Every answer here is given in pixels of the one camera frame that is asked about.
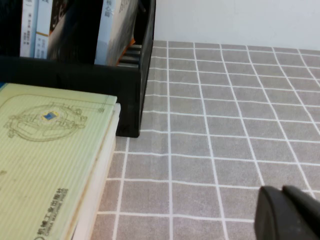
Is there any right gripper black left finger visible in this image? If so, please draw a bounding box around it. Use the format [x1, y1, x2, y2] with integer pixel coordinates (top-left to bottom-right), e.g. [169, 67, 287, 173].
[254, 185, 320, 240]

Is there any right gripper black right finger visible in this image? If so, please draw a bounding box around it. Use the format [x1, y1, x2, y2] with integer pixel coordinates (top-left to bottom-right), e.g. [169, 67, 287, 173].
[282, 184, 320, 221]

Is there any yellow-green mechanical design book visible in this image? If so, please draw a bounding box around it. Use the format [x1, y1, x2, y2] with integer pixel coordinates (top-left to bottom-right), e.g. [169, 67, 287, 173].
[0, 83, 118, 240]

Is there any dark teal cover book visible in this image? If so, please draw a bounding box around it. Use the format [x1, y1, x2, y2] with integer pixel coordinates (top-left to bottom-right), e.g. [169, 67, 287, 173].
[19, 0, 40, 58]

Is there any black plastic book stand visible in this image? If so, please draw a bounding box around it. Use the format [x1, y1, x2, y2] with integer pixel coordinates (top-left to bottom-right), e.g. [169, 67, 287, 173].
[0, 0, 157, 138]

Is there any grey cover book orange trim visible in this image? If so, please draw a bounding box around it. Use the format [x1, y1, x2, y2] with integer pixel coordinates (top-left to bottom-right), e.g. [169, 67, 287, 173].
[94, 0, 140, 66]

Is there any grey checked tablecloth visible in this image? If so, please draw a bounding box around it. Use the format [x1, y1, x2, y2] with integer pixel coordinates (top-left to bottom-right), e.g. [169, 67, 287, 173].
[89, 39, 320, 240]

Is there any white magazine with man portrait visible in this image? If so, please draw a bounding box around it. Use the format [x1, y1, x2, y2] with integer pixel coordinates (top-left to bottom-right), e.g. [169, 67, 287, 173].
[67, 102, 122, 240]

